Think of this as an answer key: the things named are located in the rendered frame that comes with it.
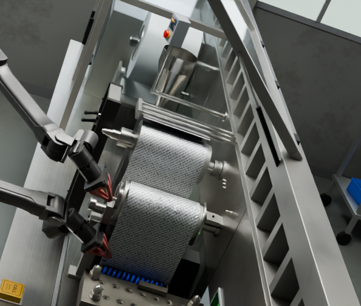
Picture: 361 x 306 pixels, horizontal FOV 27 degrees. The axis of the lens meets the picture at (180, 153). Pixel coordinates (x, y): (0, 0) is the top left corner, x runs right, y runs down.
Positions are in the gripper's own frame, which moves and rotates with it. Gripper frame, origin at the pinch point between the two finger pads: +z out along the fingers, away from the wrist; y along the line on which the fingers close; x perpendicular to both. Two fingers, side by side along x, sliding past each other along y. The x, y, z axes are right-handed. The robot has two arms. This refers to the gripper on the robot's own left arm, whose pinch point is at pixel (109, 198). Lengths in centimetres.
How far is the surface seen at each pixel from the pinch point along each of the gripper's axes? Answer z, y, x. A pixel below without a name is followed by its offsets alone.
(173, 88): 6, -70, 21
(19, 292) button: 7.4, 15.9, -35.7
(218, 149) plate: 25, -44, 29
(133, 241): 15.0, 4.9, -0.1
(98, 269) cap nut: 13.9, 12.8, -11.7
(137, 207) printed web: 4.9, 3.9, 7.0
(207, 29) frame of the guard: 2, -99, 40
